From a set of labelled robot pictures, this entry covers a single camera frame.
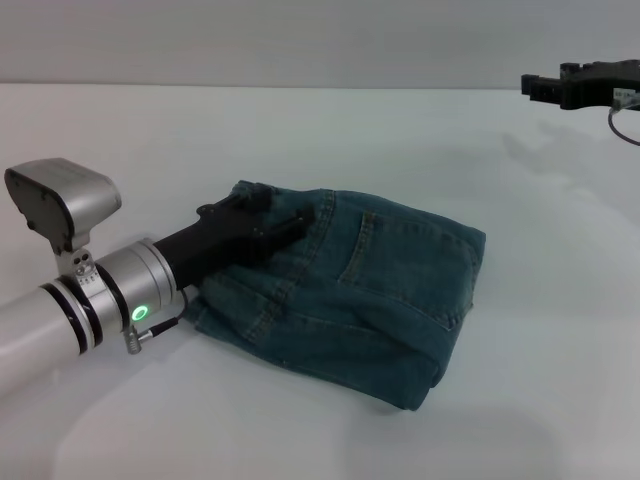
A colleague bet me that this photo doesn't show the grey right wrist cable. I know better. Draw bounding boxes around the grey right wrist cable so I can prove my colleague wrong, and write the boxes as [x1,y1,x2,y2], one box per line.
[607,88,640,147]

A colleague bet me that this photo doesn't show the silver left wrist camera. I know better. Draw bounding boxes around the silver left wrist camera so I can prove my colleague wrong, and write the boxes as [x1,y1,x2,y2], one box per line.
[4,157,123,276]

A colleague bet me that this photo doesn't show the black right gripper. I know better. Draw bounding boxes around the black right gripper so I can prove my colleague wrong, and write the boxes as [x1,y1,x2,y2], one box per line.
[520,59,640,110]

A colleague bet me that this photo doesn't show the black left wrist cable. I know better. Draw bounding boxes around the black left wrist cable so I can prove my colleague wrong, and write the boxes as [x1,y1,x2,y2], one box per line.
[123,289,189,355]

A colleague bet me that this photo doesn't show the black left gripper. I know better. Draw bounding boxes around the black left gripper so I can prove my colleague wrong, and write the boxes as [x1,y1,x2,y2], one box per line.
[152,182,317,291]

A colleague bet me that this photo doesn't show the blue denim shorts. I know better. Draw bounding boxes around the blue denim shorts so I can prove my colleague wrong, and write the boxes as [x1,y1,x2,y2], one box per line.
[192,179,487,412]

